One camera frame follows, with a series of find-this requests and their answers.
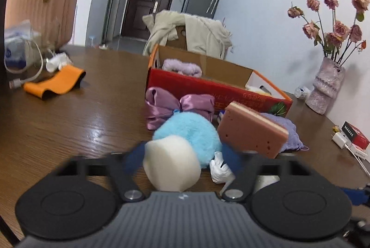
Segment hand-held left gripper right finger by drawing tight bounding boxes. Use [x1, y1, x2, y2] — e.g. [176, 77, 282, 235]
[220, 144, 315, 204]

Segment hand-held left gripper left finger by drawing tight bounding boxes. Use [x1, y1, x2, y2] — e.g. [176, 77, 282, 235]
[55, 141, 148, 204]

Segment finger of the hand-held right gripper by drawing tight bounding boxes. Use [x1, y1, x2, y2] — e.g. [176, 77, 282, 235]
[339, 183, 370, 206]

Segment pink sponge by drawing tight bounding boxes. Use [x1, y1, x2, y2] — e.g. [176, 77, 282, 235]
[217, 101, 290, 159]

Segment white foam sponge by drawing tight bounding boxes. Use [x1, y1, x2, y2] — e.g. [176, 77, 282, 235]
[143, 135, 202, 191]

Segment purple knit cloth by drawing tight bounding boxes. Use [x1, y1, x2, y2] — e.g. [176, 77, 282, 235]
[260, 113, 310, 154]

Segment red cardboard box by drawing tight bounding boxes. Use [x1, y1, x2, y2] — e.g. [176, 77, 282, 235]
[144, 44, 293, 119]

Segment small white plastic wrapper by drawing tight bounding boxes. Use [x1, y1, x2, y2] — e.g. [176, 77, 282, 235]
[209, 151, 236, 184]

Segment blue fluffy plush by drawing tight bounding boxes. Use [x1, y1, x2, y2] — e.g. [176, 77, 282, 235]
[152, 112, 223, 169]

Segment white charger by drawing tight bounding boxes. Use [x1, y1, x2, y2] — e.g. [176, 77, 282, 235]
[332, 132, 354, 149]

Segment red and black box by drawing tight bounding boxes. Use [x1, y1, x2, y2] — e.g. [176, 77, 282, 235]
[341, 121, 370, 150]

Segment purple satin bow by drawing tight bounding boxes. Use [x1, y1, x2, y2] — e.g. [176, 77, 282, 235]
[145, 87, 216, 131]

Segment white pill bottle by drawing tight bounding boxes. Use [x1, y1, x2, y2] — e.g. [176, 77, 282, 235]
[295, 86, 311, 100]

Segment purple fluffy headband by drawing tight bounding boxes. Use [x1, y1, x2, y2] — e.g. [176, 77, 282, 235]
[162, 58, 203, 77]

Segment pink speckled vase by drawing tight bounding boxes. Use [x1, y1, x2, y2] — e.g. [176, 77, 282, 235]
[305, 57, 346, 116]

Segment crumpled white tissue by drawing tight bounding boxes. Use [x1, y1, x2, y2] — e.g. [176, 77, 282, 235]
[46, 53, 73, 73]

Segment beige coat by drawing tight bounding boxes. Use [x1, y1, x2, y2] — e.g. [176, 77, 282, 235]
[142, 10, 233, 60]

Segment dark brown door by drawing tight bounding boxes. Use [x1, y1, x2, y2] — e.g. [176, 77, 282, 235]
[120, 0, 181, 41]

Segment dried pink roses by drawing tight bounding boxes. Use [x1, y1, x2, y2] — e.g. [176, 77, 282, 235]
[287, 0, 370, 67]

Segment clear plastic bag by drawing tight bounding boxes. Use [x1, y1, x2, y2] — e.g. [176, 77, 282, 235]
[4, 20, 41, 70]

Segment pink suitcase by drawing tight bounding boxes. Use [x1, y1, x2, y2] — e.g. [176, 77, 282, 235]
[5, 0, 79, 50]

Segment orange wrist strap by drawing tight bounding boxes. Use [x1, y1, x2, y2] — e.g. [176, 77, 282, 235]
[23, 65, 86, 100]

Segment white cable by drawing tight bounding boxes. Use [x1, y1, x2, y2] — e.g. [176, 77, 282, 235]
[5, 38, 44, 89]

